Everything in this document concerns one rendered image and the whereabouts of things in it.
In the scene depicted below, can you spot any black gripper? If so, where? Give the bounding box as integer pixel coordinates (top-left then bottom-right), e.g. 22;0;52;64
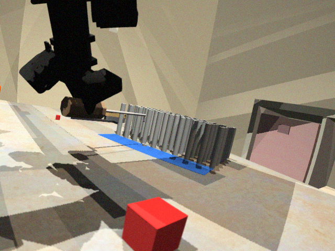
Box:
49;29;122;115

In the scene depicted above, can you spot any blue flat strip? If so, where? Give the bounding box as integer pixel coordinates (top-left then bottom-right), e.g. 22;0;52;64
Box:
98;134;214;175

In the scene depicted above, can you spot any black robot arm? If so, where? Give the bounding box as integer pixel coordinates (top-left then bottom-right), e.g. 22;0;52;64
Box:
19;0;138;94

